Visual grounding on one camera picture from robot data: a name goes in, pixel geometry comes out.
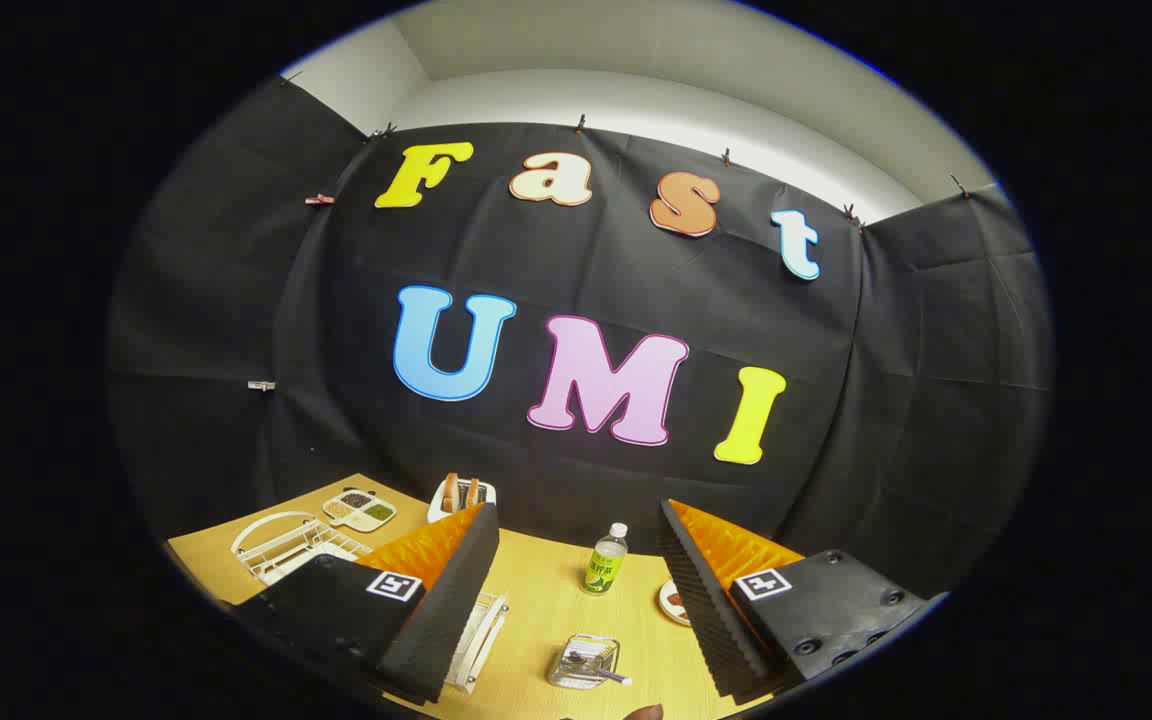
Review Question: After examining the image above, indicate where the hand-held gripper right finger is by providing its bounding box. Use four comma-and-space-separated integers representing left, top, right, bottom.
658, 498, 947, 701

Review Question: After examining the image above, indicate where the black backdrop cloth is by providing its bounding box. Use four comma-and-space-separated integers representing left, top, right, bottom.
104, 75, 1055, 601

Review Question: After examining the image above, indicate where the white oval sausage plate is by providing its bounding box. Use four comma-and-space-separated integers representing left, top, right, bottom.
658, 578, 693, 628

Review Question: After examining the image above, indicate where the metal wire basket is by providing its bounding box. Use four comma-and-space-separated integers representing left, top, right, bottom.
548, 634, 623, 691

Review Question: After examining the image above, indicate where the white divided spice dish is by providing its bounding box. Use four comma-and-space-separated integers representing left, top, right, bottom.
322, 487, 398, 533

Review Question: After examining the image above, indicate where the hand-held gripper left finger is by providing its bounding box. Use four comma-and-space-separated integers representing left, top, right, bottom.
231, 502, 500, 706

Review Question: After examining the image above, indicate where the checked handle metal spoon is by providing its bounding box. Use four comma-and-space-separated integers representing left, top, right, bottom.
566, 650, 633, 687

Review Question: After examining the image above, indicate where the white toaster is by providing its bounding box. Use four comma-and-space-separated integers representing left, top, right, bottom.
426, 478, 497, 524

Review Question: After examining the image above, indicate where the row of black clips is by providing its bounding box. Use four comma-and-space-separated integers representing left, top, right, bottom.
281, 68, 972, 226

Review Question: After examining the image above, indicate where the white wire dish rack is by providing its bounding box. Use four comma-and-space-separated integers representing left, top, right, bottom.
231, 510, 509, 694

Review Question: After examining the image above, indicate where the green label drink bottle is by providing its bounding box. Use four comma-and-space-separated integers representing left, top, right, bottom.
581, 522, 629, 596

